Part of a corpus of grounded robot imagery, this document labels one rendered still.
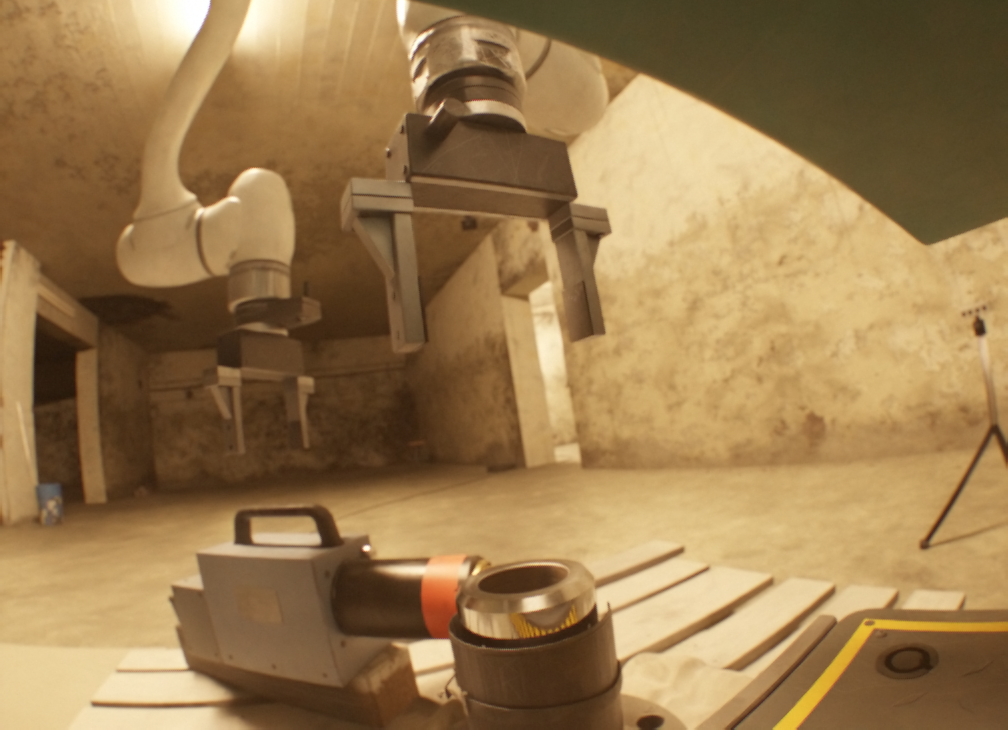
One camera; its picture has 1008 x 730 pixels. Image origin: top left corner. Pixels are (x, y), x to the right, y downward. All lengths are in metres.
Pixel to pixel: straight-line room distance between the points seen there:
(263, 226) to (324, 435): 10.17
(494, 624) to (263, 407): 10.57
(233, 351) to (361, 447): 10.25
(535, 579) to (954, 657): 0.34
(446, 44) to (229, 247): 0.43
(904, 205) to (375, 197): 0.28
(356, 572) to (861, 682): 0.50
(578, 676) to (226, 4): 0.81
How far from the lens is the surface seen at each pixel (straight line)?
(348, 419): 10.83
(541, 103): 0.51
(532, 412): 5.79
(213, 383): 0.59
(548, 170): 0.36
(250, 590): 0.64
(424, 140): 0.32
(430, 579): 0.54
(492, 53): 0.38
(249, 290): 0.66
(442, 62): 0.37
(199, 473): 11.06
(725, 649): 0.75
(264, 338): 0.65
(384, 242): 0.29
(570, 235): 0.36
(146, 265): 0.76
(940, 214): 0.28
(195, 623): 0.76
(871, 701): 0.33
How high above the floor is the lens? 0.52
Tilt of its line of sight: 9 degrees up
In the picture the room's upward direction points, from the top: 9 degrees counter-clockwise
